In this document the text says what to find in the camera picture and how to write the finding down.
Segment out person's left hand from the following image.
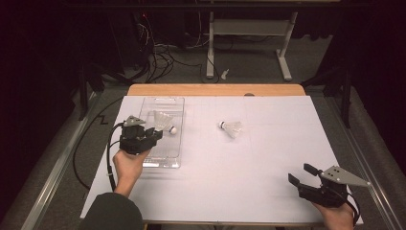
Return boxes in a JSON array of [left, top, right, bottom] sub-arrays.
[[112, 148, 151, 190]]

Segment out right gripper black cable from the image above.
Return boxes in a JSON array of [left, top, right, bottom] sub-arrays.
[[329, 185, 361, 228]]

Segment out metal floor rail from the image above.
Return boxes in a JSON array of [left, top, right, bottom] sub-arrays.
[[20, 90, 99, 230], [325, 95, 406, 230]]

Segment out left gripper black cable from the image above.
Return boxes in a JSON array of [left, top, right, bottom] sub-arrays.
[[105, 122, 126, 193]]

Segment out black metal stand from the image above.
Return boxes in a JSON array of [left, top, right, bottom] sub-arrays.
[[76, 61, 106, 123], [301, 65, 353, 129]]

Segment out clear plastic container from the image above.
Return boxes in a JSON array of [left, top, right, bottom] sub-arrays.
[[128, 96, 186, 170]]

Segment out black floor cable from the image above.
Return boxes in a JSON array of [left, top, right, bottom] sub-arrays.
[[72, 96, 124, 190]]

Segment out white shuttlecock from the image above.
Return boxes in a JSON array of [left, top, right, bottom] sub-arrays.
[[152, 109, 178, 136], [218, 120, 244, 139]]

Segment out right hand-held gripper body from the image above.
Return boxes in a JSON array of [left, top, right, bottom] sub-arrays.
[[296, 165, 372, 209]]

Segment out person's right hand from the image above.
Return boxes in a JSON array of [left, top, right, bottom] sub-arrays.
[[312, 200, 355, 230]]

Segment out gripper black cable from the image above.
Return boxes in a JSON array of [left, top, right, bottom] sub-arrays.
[[329, 185, 361, 228], [105, 122, 126, 193]]

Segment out tangle of floor cables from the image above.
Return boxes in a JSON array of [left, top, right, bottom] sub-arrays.
[[137, 12, 205, 84]]

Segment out white metal desk frame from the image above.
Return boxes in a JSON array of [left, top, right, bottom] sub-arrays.
[[205, 11, 300, 82]]

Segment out white paper sheet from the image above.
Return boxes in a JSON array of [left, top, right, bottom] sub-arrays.
[[79, 95, 365, 226]]

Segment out dark equipment cabinet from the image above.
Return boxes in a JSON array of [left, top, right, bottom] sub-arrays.
[[108, 9, 151, 70]]

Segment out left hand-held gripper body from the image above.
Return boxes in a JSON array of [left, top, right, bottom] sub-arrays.
[[119, 115, 160, 156]]

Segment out wooden table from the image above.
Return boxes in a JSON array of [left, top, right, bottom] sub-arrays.
[[123, 83, 327, 228]]

